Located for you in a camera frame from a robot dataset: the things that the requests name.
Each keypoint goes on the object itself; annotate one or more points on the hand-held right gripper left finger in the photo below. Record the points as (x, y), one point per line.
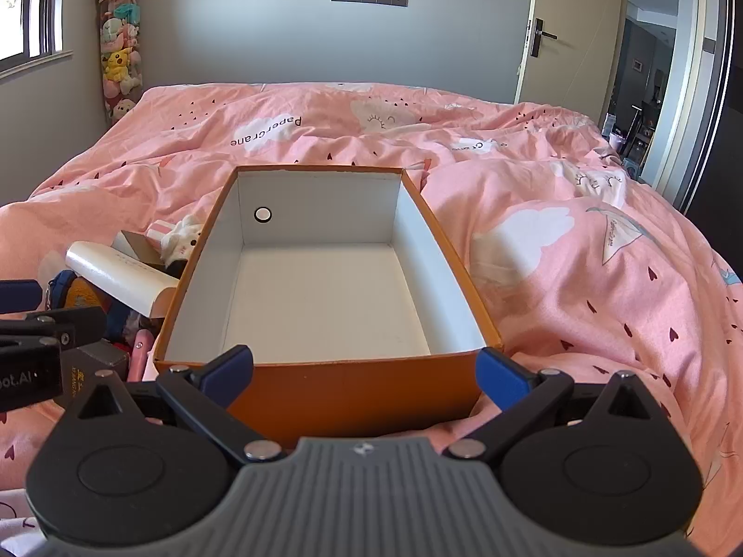
(232, 362)

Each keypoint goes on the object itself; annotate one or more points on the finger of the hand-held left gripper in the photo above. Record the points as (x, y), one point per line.
(20, 296)
(75, 325)

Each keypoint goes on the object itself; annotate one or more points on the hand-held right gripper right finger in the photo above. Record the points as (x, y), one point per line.
(499, 371)

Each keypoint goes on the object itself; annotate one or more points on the red panda sailor plush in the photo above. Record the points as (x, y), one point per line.
(78, 296)

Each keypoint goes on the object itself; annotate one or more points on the pink metal tool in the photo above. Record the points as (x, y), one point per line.
(141, 354)

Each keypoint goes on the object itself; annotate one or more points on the orange cardboard box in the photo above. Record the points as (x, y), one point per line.
(325, 301)

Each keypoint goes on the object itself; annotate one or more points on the white paper tube box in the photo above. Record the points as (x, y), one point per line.
(116, 278)

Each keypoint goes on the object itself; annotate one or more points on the brown cardboard piece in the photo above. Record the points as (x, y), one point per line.
(139, 243)

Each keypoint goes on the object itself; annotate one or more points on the pink printed blanket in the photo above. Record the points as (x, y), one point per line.
(580, 301)

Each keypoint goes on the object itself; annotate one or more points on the white heart-print cloth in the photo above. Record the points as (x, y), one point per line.
(14, 516)

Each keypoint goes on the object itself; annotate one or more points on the plush toys pile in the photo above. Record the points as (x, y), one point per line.
(119, 58)

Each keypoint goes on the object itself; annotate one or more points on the window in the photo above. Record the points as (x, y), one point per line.
(35, 6)

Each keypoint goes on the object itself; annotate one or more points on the white door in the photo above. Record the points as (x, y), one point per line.
(574, 58)

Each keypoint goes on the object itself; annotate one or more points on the sliding door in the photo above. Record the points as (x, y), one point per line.
(711, 98)

